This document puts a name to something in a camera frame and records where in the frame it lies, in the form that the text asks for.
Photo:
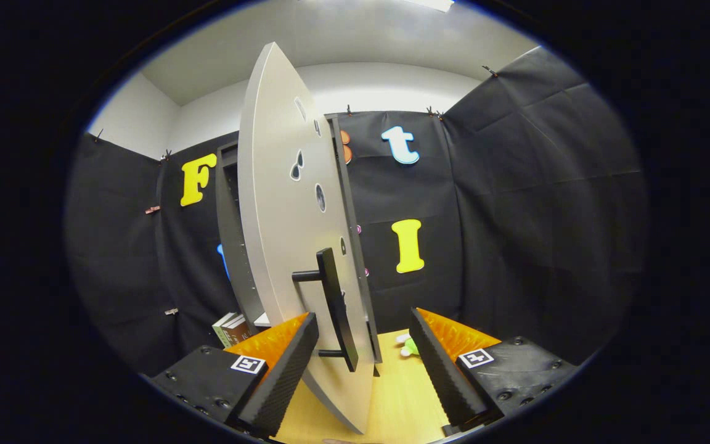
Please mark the black backdrop cloth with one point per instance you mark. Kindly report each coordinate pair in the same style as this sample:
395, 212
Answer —
515, 216

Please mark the pink and green plush toy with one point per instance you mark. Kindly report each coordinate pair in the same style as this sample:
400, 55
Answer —
407, 346

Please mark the brown book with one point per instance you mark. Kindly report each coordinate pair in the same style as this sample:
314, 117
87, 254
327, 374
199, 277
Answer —
238, 332

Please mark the red clothes peg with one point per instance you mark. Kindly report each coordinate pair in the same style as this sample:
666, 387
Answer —
152, 209

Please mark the dark grey cabinet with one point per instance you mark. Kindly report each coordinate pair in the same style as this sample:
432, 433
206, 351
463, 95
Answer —
232, 234

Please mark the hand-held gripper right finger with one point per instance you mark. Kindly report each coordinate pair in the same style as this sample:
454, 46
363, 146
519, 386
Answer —
441, 370

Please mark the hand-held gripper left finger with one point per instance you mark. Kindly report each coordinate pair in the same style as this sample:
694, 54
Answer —
284, 376

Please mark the beige cabinet door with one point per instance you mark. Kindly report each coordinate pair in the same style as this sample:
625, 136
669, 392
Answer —
275, 185

